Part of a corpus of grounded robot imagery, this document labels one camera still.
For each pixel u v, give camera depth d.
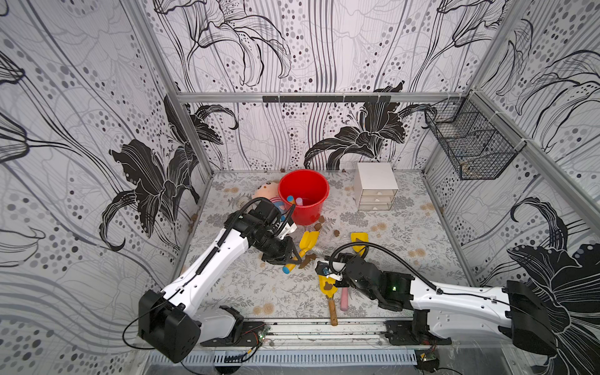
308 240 0.78
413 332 0.65
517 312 0.41
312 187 0.91
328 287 0.82
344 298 0.79
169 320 0.37
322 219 1.01
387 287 0.56
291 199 0.86
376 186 0.96
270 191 1.01
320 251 0.74
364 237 0.94
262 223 0.54
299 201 0.84
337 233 0.96
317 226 0.98
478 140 0.88
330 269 0.60
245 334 0.73
